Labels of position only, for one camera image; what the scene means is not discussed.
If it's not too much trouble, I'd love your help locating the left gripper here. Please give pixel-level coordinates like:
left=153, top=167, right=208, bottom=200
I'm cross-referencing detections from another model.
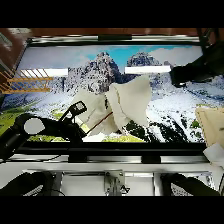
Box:
left=59, top=119, right=88, bottom=144

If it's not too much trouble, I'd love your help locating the white shirt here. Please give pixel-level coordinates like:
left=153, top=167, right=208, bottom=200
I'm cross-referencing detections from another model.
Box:
left=70, top=74, right=153, bottom=137

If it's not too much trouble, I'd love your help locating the beige garment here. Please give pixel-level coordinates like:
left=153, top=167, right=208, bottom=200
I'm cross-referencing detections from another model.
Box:
left=194, top=106, right=224, bottom=148

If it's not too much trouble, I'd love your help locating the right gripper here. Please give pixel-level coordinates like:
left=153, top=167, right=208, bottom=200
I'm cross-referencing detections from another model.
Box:
left=169, top=63, right=198, bottom=89

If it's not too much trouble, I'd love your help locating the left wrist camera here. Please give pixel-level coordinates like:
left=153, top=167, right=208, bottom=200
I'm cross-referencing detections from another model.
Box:
left=60, top=100, right=89, bottom=122

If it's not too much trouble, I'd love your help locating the white garment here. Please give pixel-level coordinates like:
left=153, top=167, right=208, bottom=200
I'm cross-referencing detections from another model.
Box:
left=202, top=142, right=224, bottom=169

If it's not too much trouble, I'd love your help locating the silver frame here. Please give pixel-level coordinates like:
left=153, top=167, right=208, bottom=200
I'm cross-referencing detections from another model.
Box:
left=0, top=34, right=224, bottom=197

